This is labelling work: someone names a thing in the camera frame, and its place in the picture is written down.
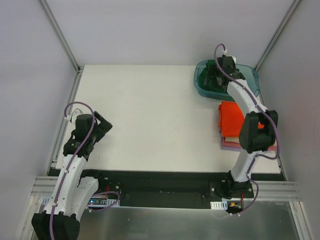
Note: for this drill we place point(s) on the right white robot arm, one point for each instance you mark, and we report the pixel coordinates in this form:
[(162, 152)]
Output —
[(258, 131)]

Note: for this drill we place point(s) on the green t shirt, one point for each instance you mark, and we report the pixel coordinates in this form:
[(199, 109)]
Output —
[(209, 76)]

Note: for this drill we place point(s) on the orange folded t shirt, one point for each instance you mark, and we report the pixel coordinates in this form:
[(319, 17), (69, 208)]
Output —
[(231, 119)]

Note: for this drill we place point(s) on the right aluminium frame post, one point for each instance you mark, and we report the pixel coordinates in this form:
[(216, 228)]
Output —
[(294, 5)]

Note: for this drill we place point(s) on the white cable duct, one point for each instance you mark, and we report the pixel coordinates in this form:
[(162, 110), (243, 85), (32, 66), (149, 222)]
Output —
[(219, 205), (100, 203)]

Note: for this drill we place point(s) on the right white cable duct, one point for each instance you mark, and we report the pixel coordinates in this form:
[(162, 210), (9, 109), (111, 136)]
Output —
[(219, 205)]

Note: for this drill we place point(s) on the pink folded t shirt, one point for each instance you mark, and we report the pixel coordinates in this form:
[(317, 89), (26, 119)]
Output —
[(236, 145)]

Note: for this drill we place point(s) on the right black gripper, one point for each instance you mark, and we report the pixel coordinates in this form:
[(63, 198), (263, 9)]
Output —
[(214, 75)]

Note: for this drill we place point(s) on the aluminium frame post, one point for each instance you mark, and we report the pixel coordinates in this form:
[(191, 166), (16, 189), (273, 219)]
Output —
[(294, 5), (59, 34)]

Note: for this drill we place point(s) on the left aluminium side rail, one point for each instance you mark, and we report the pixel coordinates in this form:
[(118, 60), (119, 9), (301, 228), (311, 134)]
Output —
[(34, 204)]

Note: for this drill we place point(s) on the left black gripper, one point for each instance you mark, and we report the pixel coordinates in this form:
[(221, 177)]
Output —
[(102, 126)]

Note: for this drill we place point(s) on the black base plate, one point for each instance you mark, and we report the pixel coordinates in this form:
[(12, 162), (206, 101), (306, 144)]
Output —
[(155, 189)]

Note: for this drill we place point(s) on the beige folded t shirt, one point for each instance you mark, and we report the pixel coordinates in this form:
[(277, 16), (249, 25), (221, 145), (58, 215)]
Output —
[(232, 139)]

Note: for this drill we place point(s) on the teal plastic bin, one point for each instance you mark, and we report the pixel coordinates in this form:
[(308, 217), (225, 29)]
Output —
[(251, 75)]

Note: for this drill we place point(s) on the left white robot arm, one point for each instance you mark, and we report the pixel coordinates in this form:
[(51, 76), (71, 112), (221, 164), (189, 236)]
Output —
[(60, 218)]

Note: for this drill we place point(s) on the front aluminium rail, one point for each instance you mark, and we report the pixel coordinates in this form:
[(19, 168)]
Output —
[(285, 191)]

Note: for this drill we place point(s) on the left white cable duct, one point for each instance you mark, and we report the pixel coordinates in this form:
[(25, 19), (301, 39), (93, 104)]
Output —
[(100, 203)]

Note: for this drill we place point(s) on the left aluminium frame post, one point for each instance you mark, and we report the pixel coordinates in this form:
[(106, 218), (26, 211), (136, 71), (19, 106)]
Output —
[(59, 34)]

